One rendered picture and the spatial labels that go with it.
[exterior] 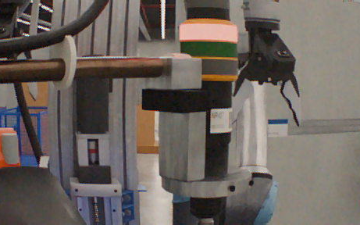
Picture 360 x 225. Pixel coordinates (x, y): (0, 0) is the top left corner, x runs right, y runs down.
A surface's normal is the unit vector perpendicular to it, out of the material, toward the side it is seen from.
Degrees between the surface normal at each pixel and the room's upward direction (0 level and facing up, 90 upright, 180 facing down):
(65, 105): 90
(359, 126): 90
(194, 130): 90
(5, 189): 45
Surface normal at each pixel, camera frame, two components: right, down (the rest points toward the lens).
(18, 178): 0.61, -0.72
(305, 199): 0.21, 0.09
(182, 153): -0.68, 0.05
